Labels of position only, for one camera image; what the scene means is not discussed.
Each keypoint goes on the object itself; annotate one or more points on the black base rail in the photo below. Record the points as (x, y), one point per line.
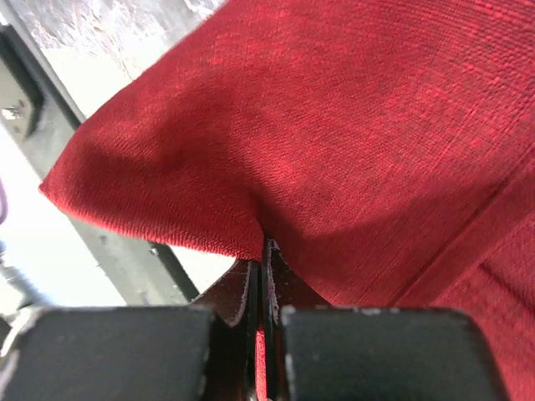
(42, 123)

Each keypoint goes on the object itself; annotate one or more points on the dark red cloth napkin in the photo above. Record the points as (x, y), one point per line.
(386, 146)

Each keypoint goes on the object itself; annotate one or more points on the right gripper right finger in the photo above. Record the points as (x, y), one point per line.
(297, 347)

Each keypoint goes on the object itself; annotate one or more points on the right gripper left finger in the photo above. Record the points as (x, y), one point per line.
(230, 368)

